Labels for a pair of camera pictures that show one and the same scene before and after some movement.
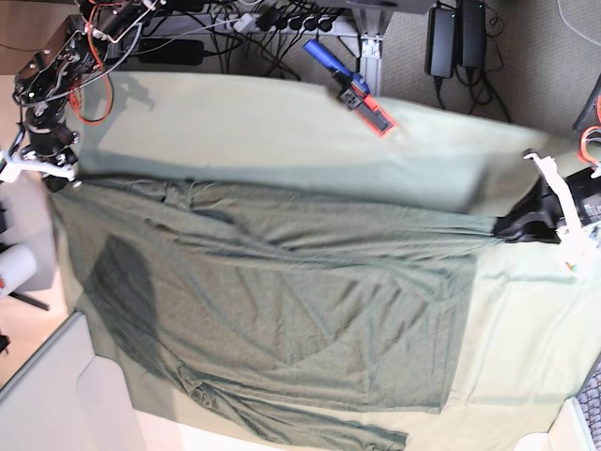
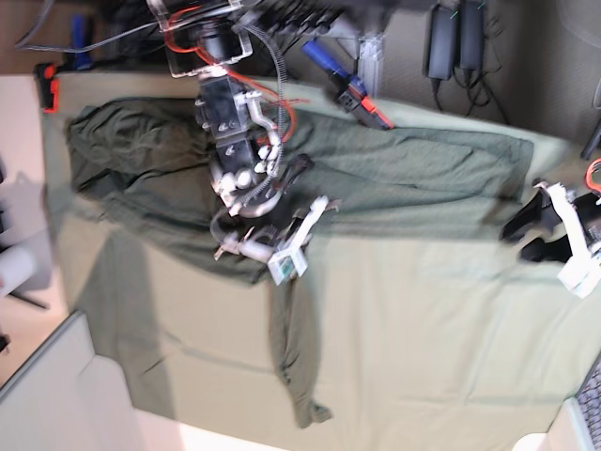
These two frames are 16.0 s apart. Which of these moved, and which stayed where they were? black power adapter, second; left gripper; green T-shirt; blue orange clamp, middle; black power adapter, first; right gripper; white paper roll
Moved: right gripper; green T-shirt; left gripper
Stayed: white paper roll; black power adapter, first; black power adapter, second; blue orange clamp, middle
